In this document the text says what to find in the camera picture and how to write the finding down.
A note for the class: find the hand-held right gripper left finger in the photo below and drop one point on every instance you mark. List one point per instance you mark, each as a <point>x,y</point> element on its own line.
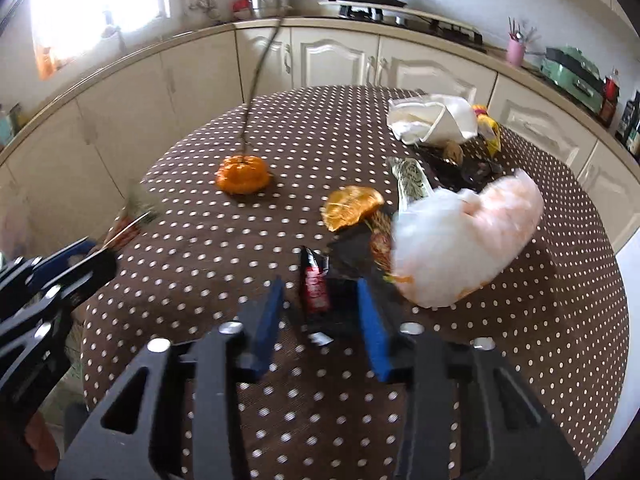
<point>267,330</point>

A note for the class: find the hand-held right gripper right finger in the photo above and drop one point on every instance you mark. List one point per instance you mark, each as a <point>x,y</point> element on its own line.
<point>375,340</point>

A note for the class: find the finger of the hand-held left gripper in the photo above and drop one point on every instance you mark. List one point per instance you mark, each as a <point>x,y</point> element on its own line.
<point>95,270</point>
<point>65,257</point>

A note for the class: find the red black snack wrapper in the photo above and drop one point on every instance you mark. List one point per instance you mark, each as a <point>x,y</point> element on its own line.
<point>315,285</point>

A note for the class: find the green red snack wrapper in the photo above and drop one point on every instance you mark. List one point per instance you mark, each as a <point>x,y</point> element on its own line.
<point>135,215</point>

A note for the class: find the person's left hand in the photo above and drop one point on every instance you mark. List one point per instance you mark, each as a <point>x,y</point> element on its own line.
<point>42,440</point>

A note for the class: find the brown polka dot tablecloth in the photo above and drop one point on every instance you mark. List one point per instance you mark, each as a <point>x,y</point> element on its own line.
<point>200,270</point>

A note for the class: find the white plastic bag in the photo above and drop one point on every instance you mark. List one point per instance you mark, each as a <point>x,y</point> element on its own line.
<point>450,250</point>

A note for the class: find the small orange pumpkin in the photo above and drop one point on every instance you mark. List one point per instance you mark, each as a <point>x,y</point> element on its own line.
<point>244,176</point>

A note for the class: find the clear green printed wrapper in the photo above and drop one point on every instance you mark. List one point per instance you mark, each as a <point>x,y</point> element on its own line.
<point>410,182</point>

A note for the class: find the dark crumpled wrapper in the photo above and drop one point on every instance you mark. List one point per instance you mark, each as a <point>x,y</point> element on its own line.
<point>457,172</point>

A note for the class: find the orange hanging cloth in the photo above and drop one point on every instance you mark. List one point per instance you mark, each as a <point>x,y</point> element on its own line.
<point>47,62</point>

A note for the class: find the tan crumpled wrapper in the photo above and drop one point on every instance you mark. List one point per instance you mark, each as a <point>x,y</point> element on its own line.
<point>453,151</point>

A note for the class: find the white paper bag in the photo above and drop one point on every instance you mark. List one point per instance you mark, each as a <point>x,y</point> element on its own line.
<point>450,115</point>

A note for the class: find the yellow snack wrapper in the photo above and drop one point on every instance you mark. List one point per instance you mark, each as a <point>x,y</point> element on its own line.
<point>492,132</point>

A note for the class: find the kitchen window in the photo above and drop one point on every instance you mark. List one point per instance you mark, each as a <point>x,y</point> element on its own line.
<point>90,5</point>

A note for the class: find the thin brown twig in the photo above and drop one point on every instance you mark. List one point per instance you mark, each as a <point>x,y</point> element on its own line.
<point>260,70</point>

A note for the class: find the cream kitchen base cabinets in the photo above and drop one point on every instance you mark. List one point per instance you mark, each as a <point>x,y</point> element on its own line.
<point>325,57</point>

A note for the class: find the small red container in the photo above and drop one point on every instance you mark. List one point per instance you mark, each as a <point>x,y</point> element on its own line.
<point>242,9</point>

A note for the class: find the pink utensil holder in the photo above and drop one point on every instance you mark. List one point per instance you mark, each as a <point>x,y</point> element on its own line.
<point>515,54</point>

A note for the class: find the black gas stove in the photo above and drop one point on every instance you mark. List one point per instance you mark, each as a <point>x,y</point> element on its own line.
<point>425,22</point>

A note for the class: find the green electric cooker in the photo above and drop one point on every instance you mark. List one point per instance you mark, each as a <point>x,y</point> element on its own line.
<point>572,77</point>

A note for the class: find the dark green oil bottle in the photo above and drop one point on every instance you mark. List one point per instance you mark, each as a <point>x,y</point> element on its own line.
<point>629,120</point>

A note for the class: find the red cap sauce bottle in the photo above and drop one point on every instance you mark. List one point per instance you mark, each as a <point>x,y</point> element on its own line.
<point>609,97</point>

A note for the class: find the bundle of utensils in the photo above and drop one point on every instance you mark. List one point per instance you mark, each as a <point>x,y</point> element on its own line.
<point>520,30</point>

